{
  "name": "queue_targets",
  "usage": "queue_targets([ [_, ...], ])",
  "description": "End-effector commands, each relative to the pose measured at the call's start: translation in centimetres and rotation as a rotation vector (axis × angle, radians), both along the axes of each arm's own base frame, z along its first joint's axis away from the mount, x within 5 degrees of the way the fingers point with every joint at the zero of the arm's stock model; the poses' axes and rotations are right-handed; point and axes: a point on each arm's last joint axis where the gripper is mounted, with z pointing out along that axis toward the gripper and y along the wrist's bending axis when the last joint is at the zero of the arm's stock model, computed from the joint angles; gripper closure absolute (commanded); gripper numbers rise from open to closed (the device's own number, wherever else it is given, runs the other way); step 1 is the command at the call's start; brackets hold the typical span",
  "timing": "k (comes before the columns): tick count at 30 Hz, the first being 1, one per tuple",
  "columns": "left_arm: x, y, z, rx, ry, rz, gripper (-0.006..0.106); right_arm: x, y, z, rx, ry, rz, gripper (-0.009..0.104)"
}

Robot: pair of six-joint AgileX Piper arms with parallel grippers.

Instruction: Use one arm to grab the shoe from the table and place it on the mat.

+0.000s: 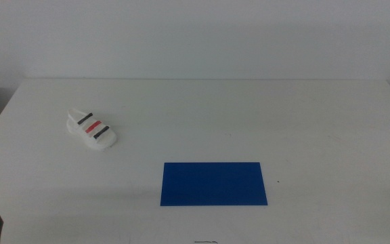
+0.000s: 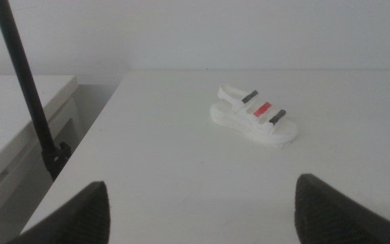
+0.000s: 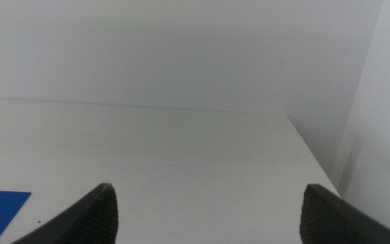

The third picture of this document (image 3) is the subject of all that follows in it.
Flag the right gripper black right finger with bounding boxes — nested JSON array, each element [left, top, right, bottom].
[[299, 183, 390, 244]]

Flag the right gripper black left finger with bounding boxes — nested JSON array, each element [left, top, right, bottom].
[[10, 182, 119, 244]]

